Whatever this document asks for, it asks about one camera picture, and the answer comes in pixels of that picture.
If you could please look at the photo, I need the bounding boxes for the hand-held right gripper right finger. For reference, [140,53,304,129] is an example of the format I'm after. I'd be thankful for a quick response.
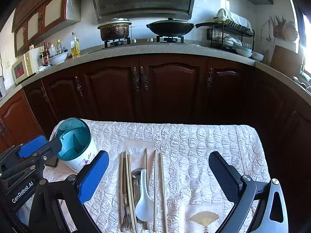
[208,151,289,233]

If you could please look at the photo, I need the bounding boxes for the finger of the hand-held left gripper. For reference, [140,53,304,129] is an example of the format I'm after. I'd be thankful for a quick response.
[0,135,47,168]
[0,139,63,180]

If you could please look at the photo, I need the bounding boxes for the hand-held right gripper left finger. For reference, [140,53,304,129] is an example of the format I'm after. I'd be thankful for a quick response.
[29,150,110,233]

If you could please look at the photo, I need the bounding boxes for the white teal-rimmed utensil holder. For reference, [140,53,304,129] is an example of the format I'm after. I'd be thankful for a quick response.
[50,118,99,173]

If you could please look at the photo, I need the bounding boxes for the wooden chopstick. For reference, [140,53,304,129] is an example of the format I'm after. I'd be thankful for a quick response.
[119,152,124,232]
[158,152,169,233]
[144,148,149,230]
[127,153,139,232]
[123,150,130,224]
[153,150,157,232]

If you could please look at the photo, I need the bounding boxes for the white ceramic soup spoon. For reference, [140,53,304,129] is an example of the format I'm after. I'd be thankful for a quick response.
[135,169,154,222]

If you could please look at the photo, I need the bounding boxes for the white quilted table cloth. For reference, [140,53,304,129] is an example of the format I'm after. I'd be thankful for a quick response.
[42,119,271,233]

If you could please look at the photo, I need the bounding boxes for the metal spoon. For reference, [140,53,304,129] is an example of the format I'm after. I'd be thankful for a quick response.
[131,168,142,207]

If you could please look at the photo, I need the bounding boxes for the white electric kettle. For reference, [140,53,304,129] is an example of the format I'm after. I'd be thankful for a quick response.
[0,76,7,98]

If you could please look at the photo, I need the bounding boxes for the cream microwave oven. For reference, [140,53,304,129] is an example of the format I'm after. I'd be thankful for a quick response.
[12,47,44,85]

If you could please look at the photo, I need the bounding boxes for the large white bowl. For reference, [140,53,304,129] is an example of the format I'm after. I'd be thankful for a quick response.
[48,51,69,65]

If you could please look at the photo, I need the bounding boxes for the yellow cooking oil bottle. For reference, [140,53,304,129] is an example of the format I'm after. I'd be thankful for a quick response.
[70,37,81,57]

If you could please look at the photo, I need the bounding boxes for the brown lower kitchen cabinets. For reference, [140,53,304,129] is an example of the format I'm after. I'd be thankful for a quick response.
[0,53,311,163]

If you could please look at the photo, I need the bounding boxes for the stacked blue-white bowls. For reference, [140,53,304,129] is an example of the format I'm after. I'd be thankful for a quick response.
[235,47,253,58]

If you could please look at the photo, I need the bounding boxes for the brown cutting board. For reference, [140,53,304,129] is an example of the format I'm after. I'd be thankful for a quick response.
[270,45,304,77]

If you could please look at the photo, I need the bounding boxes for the brown upper cabinets with panels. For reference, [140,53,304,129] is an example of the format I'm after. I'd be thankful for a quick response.
[12,0,82,57]

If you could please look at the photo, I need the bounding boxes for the stained cooking pot with lid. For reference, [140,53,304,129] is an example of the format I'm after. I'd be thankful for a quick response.
[97,18,132,42]

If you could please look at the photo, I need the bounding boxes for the grey stone kitchen countertop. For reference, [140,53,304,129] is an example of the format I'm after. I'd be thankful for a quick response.
[0,42,311,107]

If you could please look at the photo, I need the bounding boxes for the gas stove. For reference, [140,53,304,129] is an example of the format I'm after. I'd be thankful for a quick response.
[101,36,186,49]

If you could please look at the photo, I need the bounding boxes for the black wok with lid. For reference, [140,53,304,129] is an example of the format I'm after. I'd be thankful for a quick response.
[146,17,217,37]

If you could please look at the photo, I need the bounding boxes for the white cloth on dish rack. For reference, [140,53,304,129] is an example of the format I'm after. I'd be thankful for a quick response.
[216,8,253,32]

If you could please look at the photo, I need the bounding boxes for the bright window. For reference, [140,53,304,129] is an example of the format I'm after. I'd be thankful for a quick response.
[295,0,311,76]

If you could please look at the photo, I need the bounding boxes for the steel range hood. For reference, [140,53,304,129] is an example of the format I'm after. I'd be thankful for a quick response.
[89,0,198,21]

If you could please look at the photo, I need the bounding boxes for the black wire dish rack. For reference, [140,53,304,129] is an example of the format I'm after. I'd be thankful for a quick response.
[206,17,255,51]

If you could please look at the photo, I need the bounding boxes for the wall chopstick holder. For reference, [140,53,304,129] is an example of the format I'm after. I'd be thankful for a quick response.
[270,15,287,39]

